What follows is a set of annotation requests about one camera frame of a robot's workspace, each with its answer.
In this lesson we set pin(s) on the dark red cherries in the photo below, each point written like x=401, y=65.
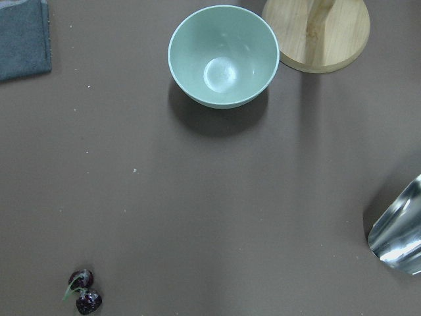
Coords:
x=80, y=282

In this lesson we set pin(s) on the wooden cup stand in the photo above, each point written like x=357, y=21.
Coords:
x=318, y=36

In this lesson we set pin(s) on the steel ice scoop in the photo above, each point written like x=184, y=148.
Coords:
x=395, y=237

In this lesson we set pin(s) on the mint green bowl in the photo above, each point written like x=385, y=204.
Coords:
x=223, y=56

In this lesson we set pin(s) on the grey folded cloth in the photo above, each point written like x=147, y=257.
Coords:
x=25, y=39

